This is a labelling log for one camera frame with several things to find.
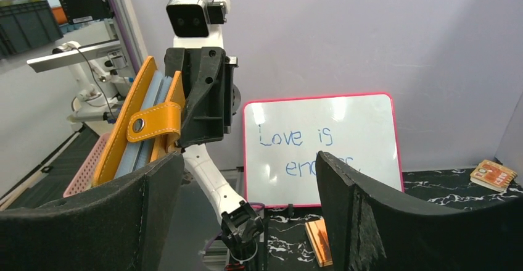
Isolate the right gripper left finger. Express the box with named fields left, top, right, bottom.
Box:
left=1, top=153, right=184, bottom=270

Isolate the pink perforated basket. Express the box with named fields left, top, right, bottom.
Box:
left=62, top=132, right=110, bottom=198

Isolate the dark storage crate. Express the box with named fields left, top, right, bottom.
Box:
left=1, top=1, right=63, bottom=59

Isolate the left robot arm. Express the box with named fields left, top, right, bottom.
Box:
left=164, top=46, right=265, bottom=270

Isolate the pink framed whiteboard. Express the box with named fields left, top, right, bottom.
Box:
left=242, top=93, right=404, bottom=207

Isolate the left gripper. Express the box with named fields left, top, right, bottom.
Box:
left=164, top=47, right=241, bottom=148

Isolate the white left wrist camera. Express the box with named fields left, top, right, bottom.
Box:
left=166, top=0, right=231, bottom=49

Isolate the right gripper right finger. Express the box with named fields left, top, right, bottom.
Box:
left=316, top=151, right=522, bottom=270

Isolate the orange paperback book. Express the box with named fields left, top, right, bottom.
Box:
left=305, top=219, right=333, bottom=267

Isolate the orange leather card holder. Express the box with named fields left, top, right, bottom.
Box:
left=92, top=56, right=186, bottom=186

